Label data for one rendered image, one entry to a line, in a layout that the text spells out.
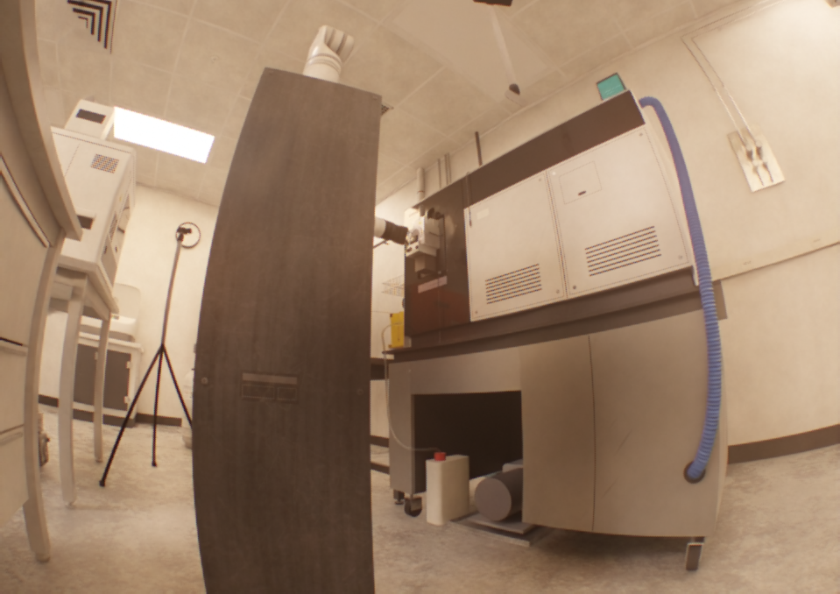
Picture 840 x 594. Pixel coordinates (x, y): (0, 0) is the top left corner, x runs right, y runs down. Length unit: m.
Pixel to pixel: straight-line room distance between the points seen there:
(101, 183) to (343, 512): 1.49
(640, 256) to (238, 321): 0.96
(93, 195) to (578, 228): 1.79
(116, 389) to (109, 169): 2.52
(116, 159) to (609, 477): 2.03
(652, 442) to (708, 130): 1.98
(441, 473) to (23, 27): 1.62
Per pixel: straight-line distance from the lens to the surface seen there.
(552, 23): 2.75
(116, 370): 3.82
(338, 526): 0.53
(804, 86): 2.74
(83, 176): 1.70
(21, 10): 0.54
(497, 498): 1.37
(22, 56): 0.59
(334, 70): 0.89
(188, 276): 4.64
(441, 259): 1.52
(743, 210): 2.28
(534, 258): 1.21
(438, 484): 1.48
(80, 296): 1.51
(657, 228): 1.07
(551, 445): 1.07
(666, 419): 0.95
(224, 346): 0.48
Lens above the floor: 0.55
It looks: 18 degrees up
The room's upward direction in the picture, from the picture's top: 1 degrees counter-clockwise
